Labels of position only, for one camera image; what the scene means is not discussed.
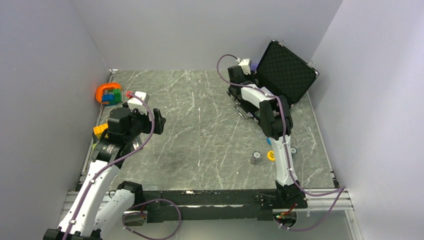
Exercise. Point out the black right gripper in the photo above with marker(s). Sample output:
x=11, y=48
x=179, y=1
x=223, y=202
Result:
x=251, y=77

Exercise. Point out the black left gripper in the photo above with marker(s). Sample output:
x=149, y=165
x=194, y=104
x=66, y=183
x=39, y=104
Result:
x=148, y=129

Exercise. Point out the black poker chip case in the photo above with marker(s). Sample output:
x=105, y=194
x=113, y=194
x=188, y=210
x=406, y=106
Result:
x=294, y=75

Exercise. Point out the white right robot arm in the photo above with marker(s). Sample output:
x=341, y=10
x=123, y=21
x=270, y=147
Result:
x=264, y=101

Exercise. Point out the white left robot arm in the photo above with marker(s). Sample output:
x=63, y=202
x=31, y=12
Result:
x=86, y=219

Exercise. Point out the purple object behind case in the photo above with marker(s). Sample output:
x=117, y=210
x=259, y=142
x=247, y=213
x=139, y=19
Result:
x=254, y=67

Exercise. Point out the perforated metal plate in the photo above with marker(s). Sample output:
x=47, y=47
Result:
x=135, y=145

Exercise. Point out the green toy block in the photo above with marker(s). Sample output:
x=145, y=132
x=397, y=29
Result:
x=117, y=95

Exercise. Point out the blue toy block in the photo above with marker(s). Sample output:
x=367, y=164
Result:
x=107, y=98

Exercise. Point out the yellow toy block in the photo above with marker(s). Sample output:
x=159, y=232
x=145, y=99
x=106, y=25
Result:
x=98, y=130

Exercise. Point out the orange plastic bowl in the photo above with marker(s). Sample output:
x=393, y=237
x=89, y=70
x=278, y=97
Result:
x=104, y=89

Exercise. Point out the yellow dealer button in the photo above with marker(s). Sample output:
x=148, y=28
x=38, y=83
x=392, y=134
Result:
x=271, y=155

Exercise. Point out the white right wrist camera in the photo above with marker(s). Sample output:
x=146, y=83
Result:
x=245, y=65

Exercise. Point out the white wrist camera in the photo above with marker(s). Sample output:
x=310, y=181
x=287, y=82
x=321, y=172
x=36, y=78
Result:
x=245, y=65
x=134, y=100

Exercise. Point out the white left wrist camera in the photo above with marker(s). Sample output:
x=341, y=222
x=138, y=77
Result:
x=134, y=100

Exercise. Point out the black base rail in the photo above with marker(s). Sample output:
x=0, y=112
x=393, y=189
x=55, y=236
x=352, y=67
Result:
x=165, y=205

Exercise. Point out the aluminium frame rail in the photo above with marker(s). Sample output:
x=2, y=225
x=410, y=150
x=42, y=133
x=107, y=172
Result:
x=314, y=203

